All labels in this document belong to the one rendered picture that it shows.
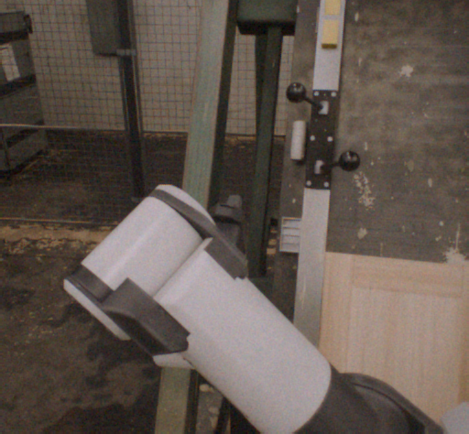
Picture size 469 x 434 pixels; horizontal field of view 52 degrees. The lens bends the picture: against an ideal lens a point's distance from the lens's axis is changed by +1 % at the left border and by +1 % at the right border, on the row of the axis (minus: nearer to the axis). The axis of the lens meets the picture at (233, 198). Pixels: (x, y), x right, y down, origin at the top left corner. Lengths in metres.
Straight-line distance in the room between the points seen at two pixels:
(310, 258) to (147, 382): 1.63
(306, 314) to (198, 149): 0.39
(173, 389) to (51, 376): 1.63
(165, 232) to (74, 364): 2.23
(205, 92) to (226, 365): 0.71
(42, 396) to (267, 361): 2.15
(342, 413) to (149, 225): 0.23
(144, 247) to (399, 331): 0.68
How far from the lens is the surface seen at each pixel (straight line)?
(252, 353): 0.41
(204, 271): 0.40
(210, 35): 1.07
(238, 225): 0.73
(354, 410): 0.48
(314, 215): 0.96
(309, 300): 0.96
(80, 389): 2.50
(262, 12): 1.17
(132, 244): 0.42
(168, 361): 0.68
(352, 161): 0.85
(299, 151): 0.99
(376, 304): 0.99
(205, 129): 1.00
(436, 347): 1.02
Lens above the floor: 1.73
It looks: 25 degrees down
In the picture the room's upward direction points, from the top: straight up
